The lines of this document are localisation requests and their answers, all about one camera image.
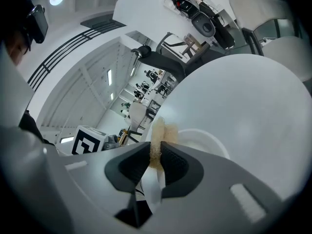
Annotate black ceiling grille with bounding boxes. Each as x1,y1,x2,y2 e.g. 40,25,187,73
26,17,127,92

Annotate black office chair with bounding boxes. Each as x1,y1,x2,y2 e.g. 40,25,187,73
131,32,225,82

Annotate yellow sponge cloth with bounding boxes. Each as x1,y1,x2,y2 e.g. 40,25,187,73
149,117,180,170

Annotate round white table gold legs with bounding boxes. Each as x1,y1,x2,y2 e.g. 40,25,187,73
143,54,312,202

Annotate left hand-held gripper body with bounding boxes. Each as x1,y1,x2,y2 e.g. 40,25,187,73
71,125,120,154

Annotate black head-mounted camera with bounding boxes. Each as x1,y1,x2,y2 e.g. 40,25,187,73
23,0,49,45

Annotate grey oval pack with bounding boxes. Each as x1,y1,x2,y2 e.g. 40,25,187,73
191,12,216,38

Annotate person's face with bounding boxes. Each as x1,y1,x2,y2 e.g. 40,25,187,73
4,32,31,67

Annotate light wooden stool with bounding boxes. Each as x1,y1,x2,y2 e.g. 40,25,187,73
181,33,208,58

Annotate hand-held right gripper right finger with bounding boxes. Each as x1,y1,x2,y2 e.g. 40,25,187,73
146,141,288,234

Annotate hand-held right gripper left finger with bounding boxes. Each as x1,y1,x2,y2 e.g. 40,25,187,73
59,141,151,216

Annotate person's black printed shirt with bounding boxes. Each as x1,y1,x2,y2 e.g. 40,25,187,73
18,110,57,146

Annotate white wall shelf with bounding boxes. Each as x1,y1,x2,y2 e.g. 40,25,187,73
162,0,193,19

